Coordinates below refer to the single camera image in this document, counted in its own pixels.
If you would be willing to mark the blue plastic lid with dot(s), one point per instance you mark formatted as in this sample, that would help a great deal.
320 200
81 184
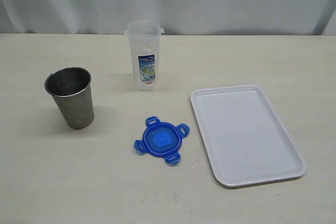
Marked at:
162 140

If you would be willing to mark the stainless steel cup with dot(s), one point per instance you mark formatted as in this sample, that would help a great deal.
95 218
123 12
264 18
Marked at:
71 91

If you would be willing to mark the white rectangular tray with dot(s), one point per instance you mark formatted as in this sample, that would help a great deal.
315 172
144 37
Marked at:
245 141

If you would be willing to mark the white backdrop curtain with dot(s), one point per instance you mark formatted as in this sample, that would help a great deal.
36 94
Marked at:
177 17

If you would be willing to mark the clear plastic container with label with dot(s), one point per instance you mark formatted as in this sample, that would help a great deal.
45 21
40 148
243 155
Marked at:
144 41

